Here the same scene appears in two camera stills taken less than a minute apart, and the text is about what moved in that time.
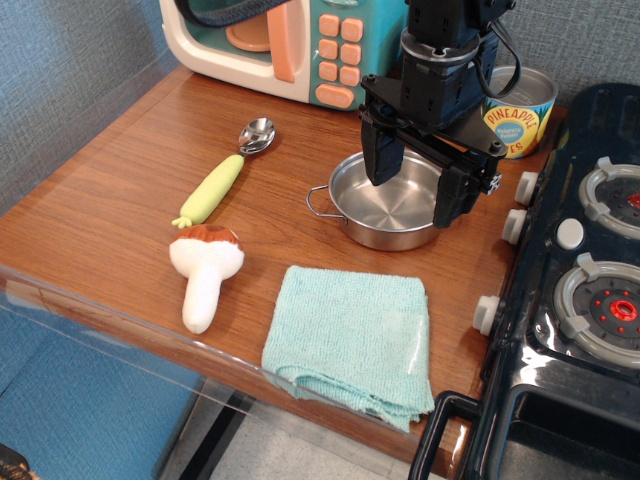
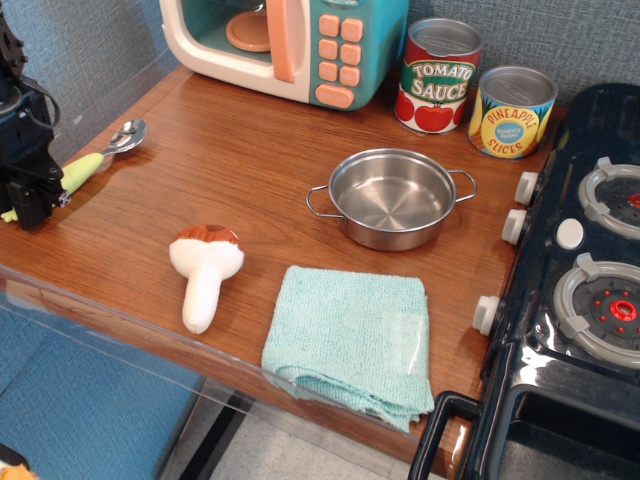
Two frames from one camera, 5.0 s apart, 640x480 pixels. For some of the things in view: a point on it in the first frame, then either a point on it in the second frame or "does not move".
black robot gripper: x=448 y=58 to x=25 y=152
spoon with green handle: x=255 y=137 to x=127 y=136
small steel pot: x=396 y=215 does not move
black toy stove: x=558 y=394 does not move
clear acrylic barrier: x=90 y=390 does not move
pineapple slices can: x=521 y=120 does not move
